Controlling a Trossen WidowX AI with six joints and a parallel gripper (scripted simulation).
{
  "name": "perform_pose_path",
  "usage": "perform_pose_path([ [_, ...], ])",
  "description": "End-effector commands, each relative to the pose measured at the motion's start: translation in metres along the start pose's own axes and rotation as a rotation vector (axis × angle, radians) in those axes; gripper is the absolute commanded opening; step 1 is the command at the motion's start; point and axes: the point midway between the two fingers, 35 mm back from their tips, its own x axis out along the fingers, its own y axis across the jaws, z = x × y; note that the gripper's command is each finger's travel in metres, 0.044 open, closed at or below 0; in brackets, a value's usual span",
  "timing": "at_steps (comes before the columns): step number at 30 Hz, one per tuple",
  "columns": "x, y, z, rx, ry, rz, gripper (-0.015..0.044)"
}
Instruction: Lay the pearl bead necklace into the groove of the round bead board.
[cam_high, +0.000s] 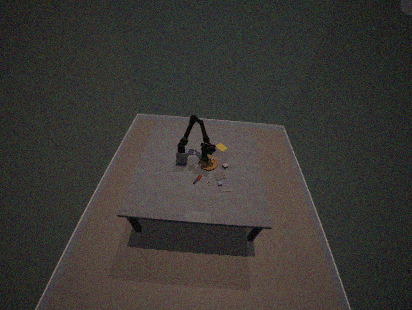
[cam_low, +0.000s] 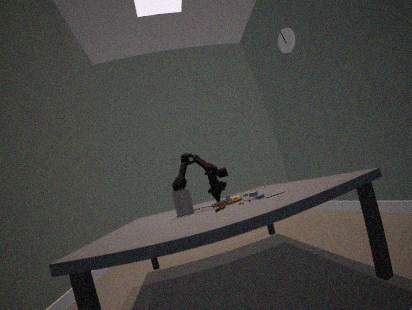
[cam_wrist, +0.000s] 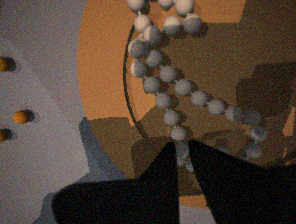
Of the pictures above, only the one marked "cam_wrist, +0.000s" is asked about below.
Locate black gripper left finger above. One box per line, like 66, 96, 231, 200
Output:
52, 142, 180, 224

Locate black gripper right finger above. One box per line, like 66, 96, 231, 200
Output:
188, 140, 296, 224

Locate round orange bead board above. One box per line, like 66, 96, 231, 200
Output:
76, 0, 296, 209

